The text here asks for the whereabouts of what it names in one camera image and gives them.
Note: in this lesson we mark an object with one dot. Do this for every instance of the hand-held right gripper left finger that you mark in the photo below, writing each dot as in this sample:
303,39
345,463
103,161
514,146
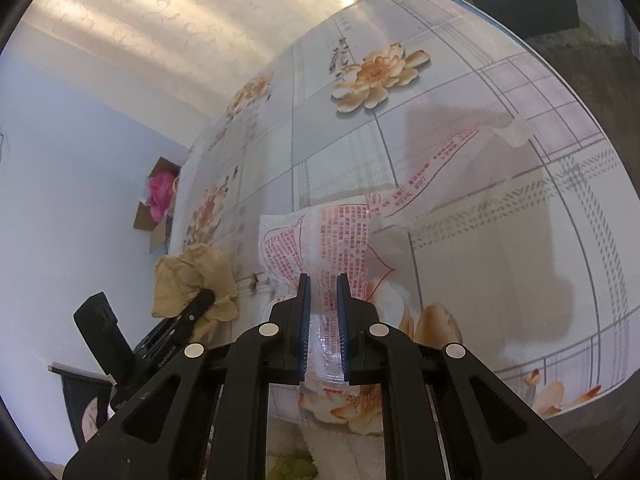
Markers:
303,330

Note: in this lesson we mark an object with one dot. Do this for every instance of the floral plastic tablecloth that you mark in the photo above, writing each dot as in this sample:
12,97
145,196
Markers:
450,270

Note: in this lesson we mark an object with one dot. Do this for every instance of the brown paper napkin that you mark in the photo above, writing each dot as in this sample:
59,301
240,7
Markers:
192,265

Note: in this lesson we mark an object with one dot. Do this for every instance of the cream patterned curtain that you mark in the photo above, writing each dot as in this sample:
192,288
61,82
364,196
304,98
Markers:
175,25

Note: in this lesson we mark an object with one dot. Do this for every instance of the floral blanket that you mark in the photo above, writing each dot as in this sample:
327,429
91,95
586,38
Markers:
325,442

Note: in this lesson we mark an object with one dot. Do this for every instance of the clear red-printed plastic bag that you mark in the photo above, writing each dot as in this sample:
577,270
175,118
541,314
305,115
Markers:
320,245

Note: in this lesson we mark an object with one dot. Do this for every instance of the pink plastic bag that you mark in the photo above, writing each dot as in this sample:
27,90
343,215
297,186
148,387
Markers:
161,195

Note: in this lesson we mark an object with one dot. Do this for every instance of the open cardboard box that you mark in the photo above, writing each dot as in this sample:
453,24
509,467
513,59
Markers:
145,215

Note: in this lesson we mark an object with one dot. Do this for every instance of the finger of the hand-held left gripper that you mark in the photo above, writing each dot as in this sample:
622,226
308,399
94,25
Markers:
192,315

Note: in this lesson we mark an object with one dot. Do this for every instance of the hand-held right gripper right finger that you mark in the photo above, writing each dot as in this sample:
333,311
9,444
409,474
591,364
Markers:
343,330

